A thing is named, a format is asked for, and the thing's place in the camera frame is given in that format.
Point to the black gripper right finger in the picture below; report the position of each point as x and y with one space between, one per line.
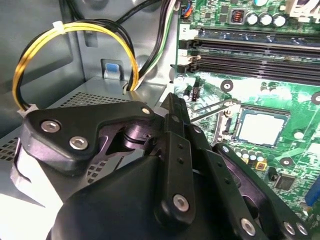
225 175

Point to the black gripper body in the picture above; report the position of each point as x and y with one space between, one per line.
112 212

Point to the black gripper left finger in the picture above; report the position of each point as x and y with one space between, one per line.
62 117

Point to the silver CPU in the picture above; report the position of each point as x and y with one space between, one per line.
262 127

